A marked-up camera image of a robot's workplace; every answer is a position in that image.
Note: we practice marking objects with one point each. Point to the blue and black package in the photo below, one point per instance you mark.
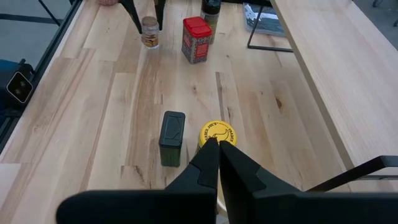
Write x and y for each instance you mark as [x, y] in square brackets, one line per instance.
[270, 25]

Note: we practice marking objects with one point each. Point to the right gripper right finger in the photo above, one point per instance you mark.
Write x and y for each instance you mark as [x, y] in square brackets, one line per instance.
[280, 208]

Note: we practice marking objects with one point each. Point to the wooden shelf with black legs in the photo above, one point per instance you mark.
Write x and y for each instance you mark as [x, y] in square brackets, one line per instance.
[342, 77]

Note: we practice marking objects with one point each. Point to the table-level camera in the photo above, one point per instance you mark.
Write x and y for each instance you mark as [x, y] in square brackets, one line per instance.
[19, 87]

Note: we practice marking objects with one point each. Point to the black table edge rail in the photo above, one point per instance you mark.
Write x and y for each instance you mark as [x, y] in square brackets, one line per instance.
[53, 46]

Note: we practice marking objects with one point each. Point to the black-lid spice jar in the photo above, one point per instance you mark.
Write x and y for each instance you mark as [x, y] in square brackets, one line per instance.
[211, 9]

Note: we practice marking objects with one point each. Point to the green black pepper tin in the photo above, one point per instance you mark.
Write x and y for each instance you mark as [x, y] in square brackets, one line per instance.
[172, 137]

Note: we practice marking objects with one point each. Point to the yellow-lid crunchy onion jar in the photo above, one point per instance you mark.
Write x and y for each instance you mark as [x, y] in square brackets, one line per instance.
[217, 129]

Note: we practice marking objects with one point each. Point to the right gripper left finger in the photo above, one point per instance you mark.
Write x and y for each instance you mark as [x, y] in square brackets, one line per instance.
[140, 208]

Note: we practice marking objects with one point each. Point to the small cork-lid saffron jar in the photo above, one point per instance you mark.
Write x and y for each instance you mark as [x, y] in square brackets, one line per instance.
[150, 34]

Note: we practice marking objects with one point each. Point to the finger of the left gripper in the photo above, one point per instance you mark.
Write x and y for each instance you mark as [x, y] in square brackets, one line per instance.
[160, 11]
[130, 7]

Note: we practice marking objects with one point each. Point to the red-lid smoked paprika tin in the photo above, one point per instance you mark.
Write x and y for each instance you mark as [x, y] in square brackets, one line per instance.
[196, 43]

